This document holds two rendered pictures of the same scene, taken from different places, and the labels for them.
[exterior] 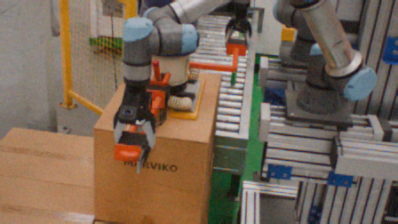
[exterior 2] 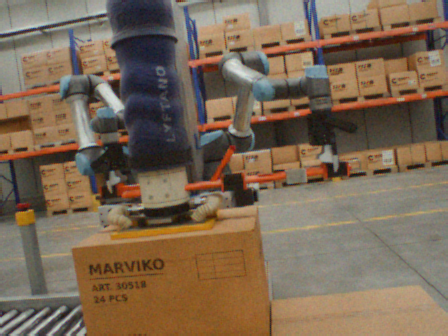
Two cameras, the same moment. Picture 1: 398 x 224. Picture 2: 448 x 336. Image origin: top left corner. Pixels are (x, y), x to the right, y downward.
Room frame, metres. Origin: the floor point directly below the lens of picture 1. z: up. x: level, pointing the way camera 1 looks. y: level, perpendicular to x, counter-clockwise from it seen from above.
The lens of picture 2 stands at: (1.56, 1.51, 1.23)
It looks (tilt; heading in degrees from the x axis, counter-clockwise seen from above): 3 degrees down; 272
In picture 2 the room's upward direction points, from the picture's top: 8 degrees counter-clockwise
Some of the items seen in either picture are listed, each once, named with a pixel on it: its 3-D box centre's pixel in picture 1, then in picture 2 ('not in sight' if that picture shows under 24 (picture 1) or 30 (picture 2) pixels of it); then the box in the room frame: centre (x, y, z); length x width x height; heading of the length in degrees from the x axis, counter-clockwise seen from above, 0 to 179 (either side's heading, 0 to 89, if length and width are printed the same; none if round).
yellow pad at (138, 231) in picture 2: not in sight; (162, 224); (1.84, 0.23, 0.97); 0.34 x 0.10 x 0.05; 176
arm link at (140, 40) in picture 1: (139, 41); (316, 82); (1.25, 0.17, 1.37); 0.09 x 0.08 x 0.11; 115
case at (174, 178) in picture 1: (163, 141); (181, 277); (1.82, 0.13, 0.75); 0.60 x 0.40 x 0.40; 175
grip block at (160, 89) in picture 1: (155, 93); (233, 181); (1.58, 0.15, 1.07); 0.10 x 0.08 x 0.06; 86
